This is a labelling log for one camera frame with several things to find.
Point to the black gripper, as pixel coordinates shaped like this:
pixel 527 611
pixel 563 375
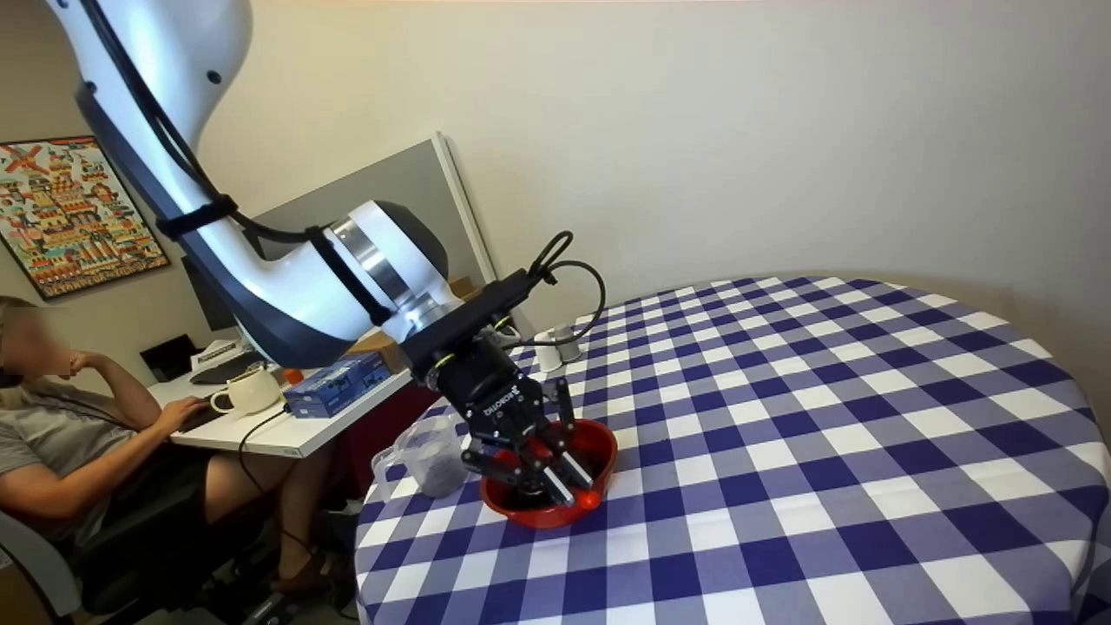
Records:
pixel 509 423

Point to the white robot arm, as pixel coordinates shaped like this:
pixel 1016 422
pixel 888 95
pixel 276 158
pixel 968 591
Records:
pixel 151 73

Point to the red plastic bowl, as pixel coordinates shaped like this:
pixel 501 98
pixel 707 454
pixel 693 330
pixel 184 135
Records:
pixel 594 450

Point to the clear plastic measuring cup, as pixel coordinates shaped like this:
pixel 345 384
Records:
pixel 428 455

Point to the blue white checkered tablecloth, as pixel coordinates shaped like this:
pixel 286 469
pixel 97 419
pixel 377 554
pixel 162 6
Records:
pixel 791 454

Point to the blue box on desk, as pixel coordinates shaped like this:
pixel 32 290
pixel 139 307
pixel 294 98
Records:
pixel 333 388

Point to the white office desk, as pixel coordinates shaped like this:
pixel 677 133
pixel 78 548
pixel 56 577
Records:
pixel 286 435

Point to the white mug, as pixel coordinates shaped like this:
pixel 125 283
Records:
pixel 249 393

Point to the seated person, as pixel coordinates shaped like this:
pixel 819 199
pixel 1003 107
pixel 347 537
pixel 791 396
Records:
pixel 83 447

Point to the colourful framed picture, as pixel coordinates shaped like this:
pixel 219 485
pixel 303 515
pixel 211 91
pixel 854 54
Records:
pixel 66 215

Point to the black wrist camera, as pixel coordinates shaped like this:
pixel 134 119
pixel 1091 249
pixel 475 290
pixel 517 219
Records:
pixel 488 307

